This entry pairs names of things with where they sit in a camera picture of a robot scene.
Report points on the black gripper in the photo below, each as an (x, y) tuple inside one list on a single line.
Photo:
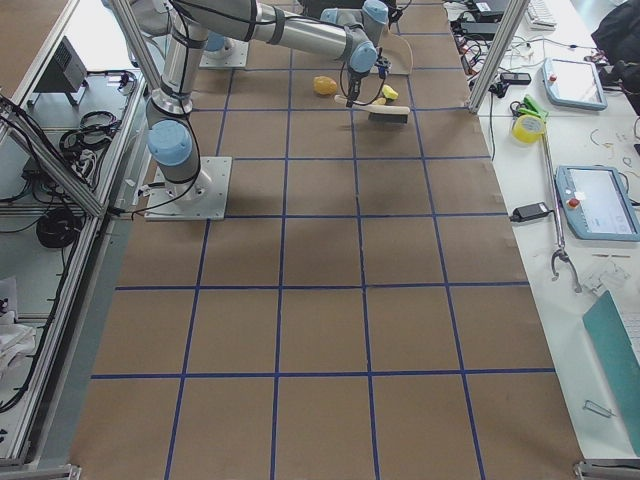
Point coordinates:
[(353, 82)]

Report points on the beige hand brush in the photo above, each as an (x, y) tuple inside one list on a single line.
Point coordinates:
[(377, 113)]

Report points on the orange-yellow bread roll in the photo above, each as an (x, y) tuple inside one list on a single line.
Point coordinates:
[(324, 86)]

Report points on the yellow green sponge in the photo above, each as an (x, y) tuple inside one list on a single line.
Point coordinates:
[(389, 93)]

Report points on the beige plastic dustpan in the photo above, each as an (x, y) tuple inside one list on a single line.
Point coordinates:
[(397, 51)]

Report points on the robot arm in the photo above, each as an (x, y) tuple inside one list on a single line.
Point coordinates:
[(233, 83)]

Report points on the yellow tape roll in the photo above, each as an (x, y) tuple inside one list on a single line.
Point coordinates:
[(527, 129)]

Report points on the green clip tool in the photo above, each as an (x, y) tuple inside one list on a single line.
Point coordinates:
[(528, 106)]

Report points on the black power adapter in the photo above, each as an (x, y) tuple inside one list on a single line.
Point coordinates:
[(530, 212)]

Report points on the far teach pendant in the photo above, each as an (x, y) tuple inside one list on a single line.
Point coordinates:
[(573, 84)]

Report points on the teach pendant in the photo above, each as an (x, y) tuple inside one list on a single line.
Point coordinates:
[(573, 84), (596, 204)]

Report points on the metal reacher grabber tool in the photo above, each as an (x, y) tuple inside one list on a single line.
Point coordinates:
[(560, 254)]

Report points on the near teach pendant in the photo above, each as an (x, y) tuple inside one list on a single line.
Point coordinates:
[(596, 204)]

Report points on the grey electronics box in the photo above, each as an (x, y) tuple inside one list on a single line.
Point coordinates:
[(65, 74)]

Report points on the green cutting mat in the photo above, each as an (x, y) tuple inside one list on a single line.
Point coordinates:
[(614, 333)]

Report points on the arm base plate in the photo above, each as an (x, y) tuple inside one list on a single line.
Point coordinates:
[(206, 199), (224, 53)]

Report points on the aluminium frame post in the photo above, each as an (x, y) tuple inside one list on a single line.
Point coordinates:
[(506, 30)]

